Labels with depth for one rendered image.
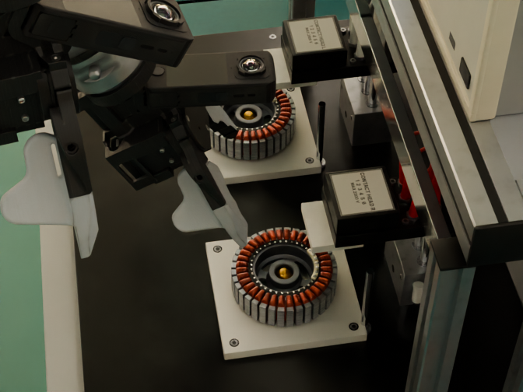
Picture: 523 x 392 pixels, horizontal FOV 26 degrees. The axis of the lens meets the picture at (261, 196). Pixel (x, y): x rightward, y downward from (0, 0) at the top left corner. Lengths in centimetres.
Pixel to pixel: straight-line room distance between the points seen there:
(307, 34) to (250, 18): 30
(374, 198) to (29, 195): 46
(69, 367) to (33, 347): 94
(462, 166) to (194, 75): 25
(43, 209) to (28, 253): 155
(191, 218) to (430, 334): 24
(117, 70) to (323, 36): 40
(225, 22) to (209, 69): 59
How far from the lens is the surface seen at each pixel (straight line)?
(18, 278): 226
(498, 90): 91
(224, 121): 111
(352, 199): 112
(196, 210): 104
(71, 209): 74
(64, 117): 72
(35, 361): 214
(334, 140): 138
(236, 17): 159
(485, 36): 87
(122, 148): 101
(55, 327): 125
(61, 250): 131
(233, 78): 98
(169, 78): 99
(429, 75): 96
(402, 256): 120
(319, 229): 114
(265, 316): 117
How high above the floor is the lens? 175
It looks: 48 degrees down
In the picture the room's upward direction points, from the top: straight up
